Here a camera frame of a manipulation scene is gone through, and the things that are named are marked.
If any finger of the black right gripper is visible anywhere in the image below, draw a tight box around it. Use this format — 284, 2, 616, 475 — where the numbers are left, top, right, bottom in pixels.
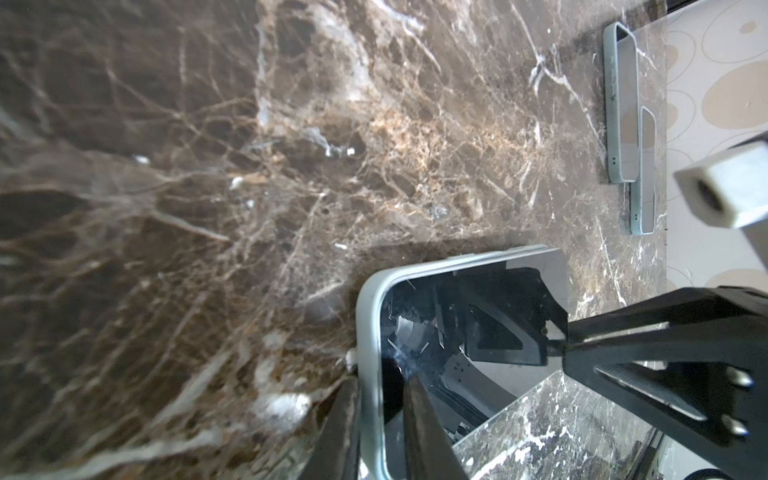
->
563, 286, 767, 462

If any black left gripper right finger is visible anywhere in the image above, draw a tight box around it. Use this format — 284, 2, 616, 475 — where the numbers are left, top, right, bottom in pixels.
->
403, 376, 469, 480

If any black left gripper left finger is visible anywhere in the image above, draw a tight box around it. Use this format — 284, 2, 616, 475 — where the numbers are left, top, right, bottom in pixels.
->
299, 377, 360, 480

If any light blue case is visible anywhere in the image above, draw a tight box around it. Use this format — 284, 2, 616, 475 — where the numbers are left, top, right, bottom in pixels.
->
603, 22, 640, 184
355, 243, 550, 480
630, 106, 656, 236

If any blue phone black screen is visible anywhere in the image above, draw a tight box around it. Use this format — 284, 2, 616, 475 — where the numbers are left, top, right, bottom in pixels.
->
616, 26, 639, 183

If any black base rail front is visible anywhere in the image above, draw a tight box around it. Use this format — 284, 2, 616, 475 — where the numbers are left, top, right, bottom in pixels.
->
625, 429, 666, 480

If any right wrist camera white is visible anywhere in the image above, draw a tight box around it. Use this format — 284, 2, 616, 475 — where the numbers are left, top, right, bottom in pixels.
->
674, 132, 767, 264

